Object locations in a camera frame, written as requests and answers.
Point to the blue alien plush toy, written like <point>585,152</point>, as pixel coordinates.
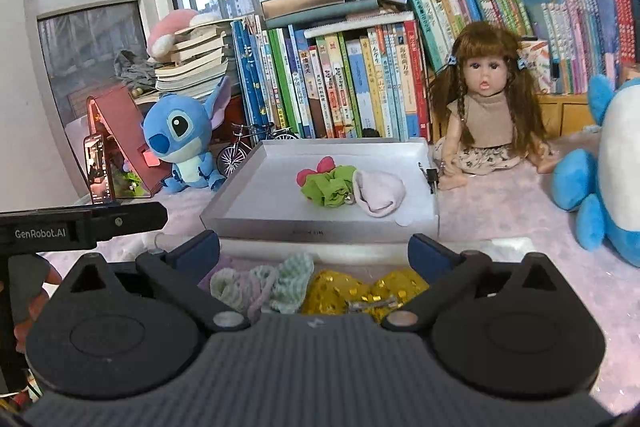
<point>175,132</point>

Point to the white shallow tray box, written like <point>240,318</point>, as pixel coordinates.
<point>280,187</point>

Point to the blue and white plush toy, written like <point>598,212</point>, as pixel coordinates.
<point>620,157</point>

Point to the red hair bow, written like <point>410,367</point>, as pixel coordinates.
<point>305,177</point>

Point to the wooden drawer box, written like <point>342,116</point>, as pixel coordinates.
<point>570,112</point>

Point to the green striped cloth scrunchie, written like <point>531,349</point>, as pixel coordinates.
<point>290,282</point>

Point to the miniature bicycle model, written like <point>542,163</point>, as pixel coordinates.
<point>232,157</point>

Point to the tan flat book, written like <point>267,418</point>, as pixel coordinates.
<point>305,2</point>

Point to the purple soft cloth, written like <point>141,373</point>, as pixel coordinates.
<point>212,272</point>

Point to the white plastic pipe frame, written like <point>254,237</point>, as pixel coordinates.
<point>350,252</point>

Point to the stack of flat paperback books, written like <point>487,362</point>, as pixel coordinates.
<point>190,72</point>

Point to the row of tall picture books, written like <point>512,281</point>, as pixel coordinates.
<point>350,87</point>

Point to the pink and white plush toy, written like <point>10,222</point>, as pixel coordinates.
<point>170,27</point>

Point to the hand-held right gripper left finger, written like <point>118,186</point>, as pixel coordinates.
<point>192,254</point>

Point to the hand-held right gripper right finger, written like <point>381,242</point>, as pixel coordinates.
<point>430,254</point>

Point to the row of thin colourful books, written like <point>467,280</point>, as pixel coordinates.
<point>575,27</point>

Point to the brown haired baby doll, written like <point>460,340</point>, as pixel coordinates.
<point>485,112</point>

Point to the person's left hand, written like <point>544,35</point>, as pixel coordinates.
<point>37,307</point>

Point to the gold sequin bow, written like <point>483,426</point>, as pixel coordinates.
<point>330,294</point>

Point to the grey crumpled cloth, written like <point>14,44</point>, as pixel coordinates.
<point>135,69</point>

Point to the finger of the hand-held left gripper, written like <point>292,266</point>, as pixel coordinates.
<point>130,219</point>

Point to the teal flat book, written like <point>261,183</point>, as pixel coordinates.
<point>330,18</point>

